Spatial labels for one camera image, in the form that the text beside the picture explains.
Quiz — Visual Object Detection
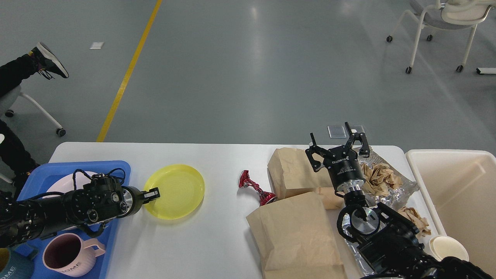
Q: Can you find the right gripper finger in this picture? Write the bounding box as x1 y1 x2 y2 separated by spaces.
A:
305 133 333 172
343 122 370 158

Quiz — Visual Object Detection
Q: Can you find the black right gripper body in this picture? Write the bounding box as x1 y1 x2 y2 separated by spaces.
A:
325 145 365 192

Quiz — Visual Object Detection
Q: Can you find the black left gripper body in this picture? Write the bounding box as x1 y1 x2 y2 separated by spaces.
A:
122 186 146 217

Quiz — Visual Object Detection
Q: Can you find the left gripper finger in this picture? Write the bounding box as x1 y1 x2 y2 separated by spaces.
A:
142 188 160 203

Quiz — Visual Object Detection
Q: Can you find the yellow round plate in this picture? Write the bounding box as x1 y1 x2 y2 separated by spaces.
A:
144 164 205 220

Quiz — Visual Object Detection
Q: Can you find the brown paper bag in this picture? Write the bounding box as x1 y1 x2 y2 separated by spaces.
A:
246 192 347 279
267 148 344 210

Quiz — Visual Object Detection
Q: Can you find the pink ribbed mug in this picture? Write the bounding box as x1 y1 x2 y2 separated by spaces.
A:
42 233 106 277

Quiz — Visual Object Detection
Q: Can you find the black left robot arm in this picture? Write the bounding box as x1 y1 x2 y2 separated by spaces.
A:
0 172 160 248

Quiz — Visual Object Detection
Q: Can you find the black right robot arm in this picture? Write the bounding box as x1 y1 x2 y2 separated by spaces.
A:
305 122 491 279

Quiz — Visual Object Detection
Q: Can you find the crumpled brown paper ball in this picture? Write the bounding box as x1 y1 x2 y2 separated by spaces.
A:
361 163 403 196

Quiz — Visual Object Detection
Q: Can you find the crumpled aluminium foil sheet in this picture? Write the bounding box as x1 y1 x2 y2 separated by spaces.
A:
358 150 420 210

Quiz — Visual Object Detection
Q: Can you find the white round plate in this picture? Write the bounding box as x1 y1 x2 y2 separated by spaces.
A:
46 171 96 193

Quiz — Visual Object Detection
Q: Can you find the crushed red can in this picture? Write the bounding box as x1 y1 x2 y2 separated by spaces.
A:
238 170 278 206

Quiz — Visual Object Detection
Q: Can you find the small crumpled brown paper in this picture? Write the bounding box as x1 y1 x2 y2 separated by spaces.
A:
397 207 432 237

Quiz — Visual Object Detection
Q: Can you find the left white chair leg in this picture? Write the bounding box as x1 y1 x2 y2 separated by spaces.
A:
0 85 66 137

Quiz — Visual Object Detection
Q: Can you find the beige plastic bin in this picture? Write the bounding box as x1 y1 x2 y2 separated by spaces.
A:
406 150 496 277

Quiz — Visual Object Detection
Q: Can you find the front crumpled foil sheet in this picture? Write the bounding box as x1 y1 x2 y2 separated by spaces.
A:
344 239 375 277

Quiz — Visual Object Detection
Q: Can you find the person in dark clothes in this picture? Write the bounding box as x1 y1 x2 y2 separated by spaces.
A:
0 42 69 200

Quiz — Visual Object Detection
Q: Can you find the white paper cup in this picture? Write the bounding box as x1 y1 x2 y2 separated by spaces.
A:
429 235 469 261

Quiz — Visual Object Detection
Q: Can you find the dark teal mug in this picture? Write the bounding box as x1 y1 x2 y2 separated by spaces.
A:
0 248 34 279

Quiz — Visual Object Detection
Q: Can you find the white wheeled chair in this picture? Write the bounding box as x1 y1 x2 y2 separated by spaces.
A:
386 0 495 74

